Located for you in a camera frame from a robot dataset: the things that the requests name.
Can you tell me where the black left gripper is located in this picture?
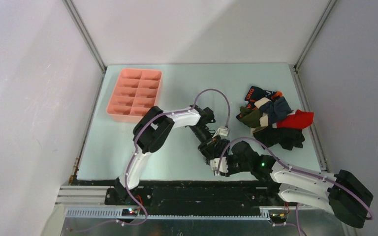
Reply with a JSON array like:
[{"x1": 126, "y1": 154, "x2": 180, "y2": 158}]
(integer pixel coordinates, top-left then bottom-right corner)
[{"x1": 188, "y1": 125, "x2": 220, "y2": 161}]

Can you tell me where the navy striped boxer underwear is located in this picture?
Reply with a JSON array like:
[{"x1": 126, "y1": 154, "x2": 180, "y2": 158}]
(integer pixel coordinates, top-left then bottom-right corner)
[{"x1": 213, "y1": 139, "x2": 230, "y2": 158}]

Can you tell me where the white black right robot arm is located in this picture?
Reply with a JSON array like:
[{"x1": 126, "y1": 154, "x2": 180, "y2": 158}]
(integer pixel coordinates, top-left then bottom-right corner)
[{"x1": 213, "y1": 141, "x2": 373, "y2": 229}]

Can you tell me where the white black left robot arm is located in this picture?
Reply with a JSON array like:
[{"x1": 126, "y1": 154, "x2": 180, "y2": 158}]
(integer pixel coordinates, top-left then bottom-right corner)
[{"x1": 114, "y1": 105, "x2": 229, "y2": 205}]

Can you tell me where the olive green underwear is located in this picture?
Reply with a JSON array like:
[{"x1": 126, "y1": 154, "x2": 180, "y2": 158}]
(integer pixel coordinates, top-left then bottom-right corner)
[{"x1": 236, "y1": 106, "x2": 263, "y2": 128}]

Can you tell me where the pink compartment tray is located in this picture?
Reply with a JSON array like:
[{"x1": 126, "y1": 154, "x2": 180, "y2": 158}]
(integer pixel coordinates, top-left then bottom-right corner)
[{"x1": 106, "y1": 68, "x2": 163, "y2": 123}]

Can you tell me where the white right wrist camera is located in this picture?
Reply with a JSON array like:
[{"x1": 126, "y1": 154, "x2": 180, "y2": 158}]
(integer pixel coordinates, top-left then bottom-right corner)
[{"x1": 210, "y1": 157, "x2": 228, "y2": 177}]

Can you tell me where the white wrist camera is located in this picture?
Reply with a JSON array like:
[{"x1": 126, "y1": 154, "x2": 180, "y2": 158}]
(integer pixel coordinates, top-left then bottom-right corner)
[
  {"x1": 210, "y1": 157, "x2": 228, "y2": 177},
  {"x1": 213, "y1": 126, "x2": 230, "y2": 137}
]

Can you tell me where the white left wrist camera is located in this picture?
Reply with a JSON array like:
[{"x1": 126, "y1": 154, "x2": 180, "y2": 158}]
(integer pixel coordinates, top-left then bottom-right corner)
[{"x1": 213, "y1": 126, "x2": 230, "y2": 137}]

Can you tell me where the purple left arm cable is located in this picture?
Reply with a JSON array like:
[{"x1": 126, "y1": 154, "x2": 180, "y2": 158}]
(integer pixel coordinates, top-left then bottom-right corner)
[{"x1": 124, "y1": 88, "x2": 231, "y2": 227}]

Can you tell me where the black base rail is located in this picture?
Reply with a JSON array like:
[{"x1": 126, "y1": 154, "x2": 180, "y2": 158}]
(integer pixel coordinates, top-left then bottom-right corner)
[{"x1": 104, "y1": 180, "x2": 295, "y2": 217}]

